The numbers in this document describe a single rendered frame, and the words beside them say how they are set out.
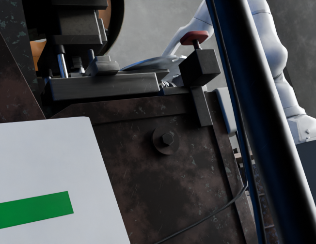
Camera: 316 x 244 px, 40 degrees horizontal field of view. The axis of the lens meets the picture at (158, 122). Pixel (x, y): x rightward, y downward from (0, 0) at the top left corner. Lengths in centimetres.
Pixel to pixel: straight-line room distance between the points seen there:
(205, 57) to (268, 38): 59
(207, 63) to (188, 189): 32
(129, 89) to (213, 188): 34
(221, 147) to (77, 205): 44
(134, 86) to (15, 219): 48
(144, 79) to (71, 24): 32
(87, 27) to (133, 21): 445
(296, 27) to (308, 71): 69
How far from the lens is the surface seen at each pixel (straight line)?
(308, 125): 164
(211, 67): 113
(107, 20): 192
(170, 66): 144
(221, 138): 118
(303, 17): 679
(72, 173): 95
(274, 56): 160
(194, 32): 115
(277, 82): 172
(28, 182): 92
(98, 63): 112
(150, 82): 118
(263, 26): 172
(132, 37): 568
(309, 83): 670
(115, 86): 113
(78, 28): 136
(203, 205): 111
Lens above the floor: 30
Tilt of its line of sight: 13 degrees up
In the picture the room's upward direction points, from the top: 15 degrees counter-clockwise
